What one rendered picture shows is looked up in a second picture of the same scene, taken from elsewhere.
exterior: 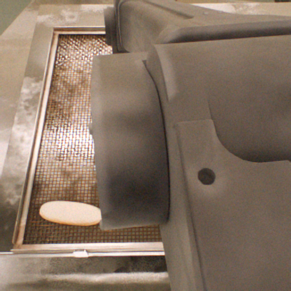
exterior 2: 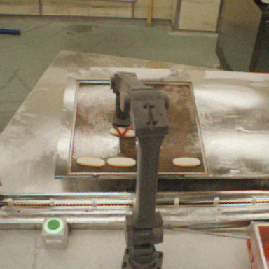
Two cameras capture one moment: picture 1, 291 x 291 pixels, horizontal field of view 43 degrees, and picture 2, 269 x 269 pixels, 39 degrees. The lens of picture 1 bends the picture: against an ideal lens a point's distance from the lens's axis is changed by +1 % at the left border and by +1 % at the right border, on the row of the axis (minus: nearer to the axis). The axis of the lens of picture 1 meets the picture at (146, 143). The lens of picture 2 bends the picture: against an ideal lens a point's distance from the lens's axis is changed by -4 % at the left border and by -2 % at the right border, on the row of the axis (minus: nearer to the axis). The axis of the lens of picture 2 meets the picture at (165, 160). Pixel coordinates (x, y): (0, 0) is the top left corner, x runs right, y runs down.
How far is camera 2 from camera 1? 81 cm
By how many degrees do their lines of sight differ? 8
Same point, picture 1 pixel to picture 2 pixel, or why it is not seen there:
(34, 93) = (69, 111)
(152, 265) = (126, 187)
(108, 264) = (106, 186)
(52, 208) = (82, 159)
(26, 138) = (67, 131)
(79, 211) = (94, 160)
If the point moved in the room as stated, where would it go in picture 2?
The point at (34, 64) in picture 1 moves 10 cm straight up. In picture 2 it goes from (67, 97) to (66, 76)
